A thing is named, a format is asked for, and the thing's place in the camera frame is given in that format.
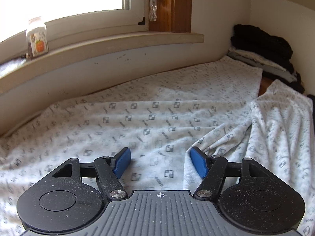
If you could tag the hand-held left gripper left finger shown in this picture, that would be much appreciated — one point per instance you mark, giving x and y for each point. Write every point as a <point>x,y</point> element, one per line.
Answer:
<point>122,162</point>

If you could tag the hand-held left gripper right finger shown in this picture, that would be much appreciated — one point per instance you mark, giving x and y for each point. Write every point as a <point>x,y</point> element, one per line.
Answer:
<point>199,163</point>

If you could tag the white patterned pants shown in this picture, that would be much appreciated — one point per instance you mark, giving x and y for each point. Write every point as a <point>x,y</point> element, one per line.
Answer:
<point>160,108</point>

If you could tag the stack of folded dark clothes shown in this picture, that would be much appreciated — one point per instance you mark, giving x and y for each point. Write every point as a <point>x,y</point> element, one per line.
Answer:
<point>283,62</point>

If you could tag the beige window sill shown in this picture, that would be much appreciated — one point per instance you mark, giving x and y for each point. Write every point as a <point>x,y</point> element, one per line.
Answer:
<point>98,46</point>

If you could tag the white patterned folded garment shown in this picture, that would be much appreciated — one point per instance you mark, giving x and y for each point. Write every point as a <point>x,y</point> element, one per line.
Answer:
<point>248,55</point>

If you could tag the grey folded garment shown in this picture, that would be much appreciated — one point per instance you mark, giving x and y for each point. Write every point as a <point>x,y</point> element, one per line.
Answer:
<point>278,72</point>

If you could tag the black folded sweater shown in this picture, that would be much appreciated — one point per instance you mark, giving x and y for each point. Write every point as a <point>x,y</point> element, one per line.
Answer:
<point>260,39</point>

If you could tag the clear plastic bag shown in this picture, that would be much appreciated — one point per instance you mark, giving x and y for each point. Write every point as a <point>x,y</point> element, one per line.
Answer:
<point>9,66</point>

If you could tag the glass jar with orange label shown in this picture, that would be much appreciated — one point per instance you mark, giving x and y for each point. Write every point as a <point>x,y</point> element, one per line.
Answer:
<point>37,40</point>

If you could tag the wooden window trim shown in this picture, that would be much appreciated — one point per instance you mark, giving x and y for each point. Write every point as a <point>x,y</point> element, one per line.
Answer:
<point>179,5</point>

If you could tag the white window frame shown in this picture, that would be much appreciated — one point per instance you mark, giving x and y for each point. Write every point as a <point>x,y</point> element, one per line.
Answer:
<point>133,17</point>

